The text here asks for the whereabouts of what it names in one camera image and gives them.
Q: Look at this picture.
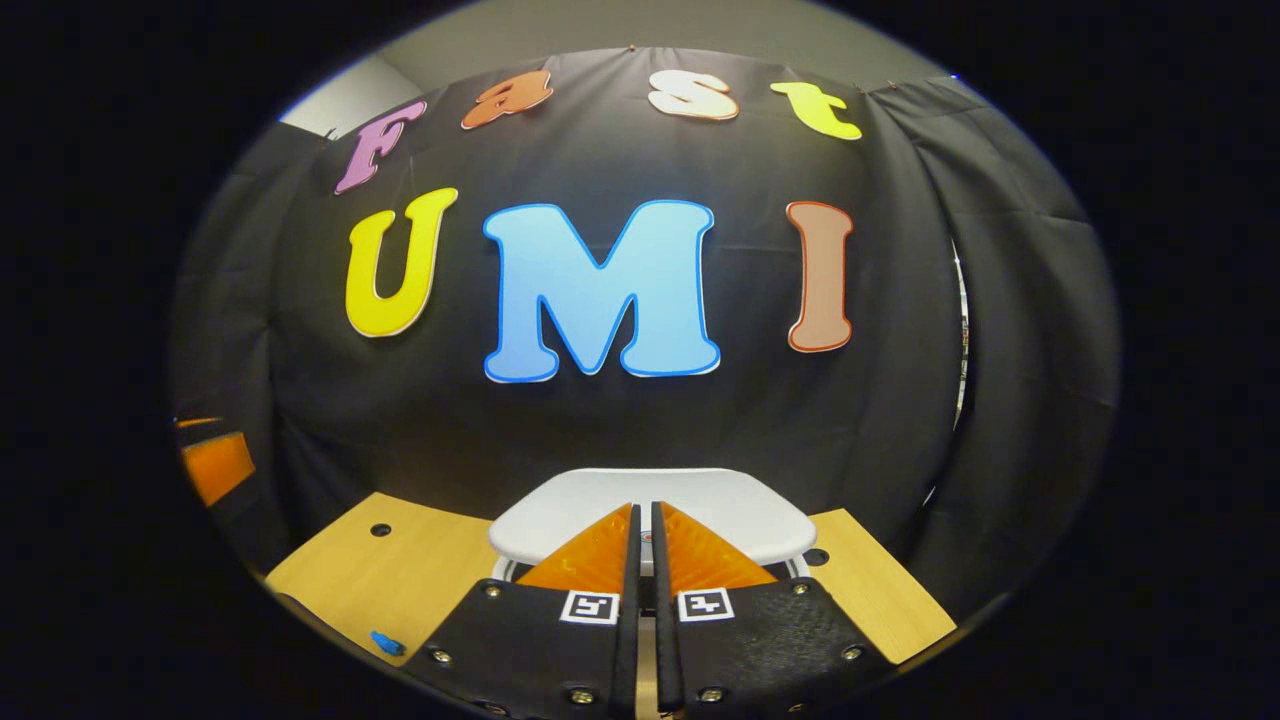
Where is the wooden desktop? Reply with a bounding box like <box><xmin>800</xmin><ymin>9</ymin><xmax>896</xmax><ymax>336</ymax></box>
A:
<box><xmin>265</xmin><ymin>490</ymin><xmax>958</xmax><ymax>720</ymax></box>

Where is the black backdrop cloth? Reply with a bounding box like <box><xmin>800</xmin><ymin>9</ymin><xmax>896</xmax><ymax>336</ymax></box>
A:
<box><xmin>165</xmin><ymin>45</ymin><xmax>1121</xmax><ymax>621</ymax></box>

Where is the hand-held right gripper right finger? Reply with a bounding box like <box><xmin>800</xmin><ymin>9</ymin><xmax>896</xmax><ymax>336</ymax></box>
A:
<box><xmin>650</xmin><ymin>500</ymin><xmax>891</xmax><ymax>720</ymax></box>

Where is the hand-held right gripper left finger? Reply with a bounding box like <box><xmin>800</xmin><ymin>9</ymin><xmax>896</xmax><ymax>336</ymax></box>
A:
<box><xmin>405</xmin><ymin>503</ymin><xmax>642</xmax><ymax>720</ymax></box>

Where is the white desktop garbage bin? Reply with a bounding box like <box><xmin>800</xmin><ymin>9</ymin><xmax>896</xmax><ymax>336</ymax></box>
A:
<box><xmin>487</xmin><ymin>468</ymin><xmax>818</xmax><ymax>591</ymax></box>

